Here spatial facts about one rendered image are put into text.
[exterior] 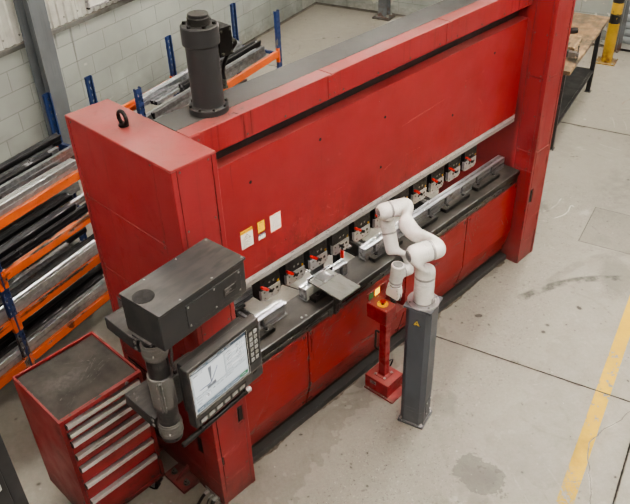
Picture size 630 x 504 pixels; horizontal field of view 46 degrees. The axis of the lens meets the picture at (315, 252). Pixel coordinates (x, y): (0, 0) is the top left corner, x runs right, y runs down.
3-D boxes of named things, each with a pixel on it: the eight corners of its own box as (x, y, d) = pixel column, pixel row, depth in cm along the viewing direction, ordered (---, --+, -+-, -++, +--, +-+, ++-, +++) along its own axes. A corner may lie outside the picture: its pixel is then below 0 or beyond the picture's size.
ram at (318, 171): (211, 310, 400) (193, 181, 353) (202, 303, 405) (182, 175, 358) (514, 121, 571) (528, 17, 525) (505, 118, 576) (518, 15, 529)
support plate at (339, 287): (340, 301, 446) (340, 299, 445) (309, 283, 461) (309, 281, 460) (360, 287, 456) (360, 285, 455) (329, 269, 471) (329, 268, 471)
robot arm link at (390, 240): (401, 227, 471) (409, 273, 476) (379, 233, 465) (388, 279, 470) (408, 227, 463) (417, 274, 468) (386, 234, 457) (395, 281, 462)
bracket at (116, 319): (138, 353, 321) (135, 341, 317) (106, 328, 335) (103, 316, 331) (210, 308, 344) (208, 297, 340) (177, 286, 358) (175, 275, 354)
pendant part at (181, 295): (185, 459, 340) (156, 318, 291) (149, 433, 353) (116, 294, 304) (260, 393, 372) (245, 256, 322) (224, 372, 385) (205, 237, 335)
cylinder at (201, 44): (206, 122, 350) (194, 23, 323) (173, 107, 365) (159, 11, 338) (258, 99, 370) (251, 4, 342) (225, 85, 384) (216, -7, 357)
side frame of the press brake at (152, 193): (225, 506, 448) (170, 172, 313) (142, 431, 497) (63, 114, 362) (256, 481, 462) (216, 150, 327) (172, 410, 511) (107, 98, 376)
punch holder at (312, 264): (310, 271, 452) (309, 249, 443) (300, 266, 457) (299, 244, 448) (327, 260, 461) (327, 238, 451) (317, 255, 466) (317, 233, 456)
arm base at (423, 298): (444, 296, 445) (446, 272, 434) (431, 315, 431) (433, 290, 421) (414, 287, 453) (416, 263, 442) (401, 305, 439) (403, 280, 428)
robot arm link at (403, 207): (422, 268, 420) (447, 260, 424) (425, 253, 411) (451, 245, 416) (382, 212, 451) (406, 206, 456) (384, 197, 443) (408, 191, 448)
